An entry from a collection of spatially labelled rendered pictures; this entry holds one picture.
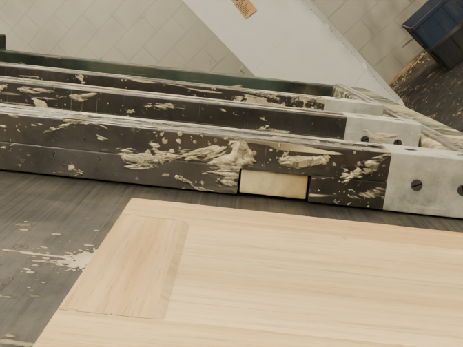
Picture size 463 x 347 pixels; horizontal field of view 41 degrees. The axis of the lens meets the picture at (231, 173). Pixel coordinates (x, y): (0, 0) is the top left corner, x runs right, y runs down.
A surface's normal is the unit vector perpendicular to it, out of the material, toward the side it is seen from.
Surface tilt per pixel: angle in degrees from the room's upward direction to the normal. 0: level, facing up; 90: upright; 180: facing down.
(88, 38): 90
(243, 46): 90
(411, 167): 90
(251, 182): 90
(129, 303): 50
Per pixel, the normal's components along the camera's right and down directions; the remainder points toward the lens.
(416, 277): 0.11, -0.97
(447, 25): -0.08, 0.29
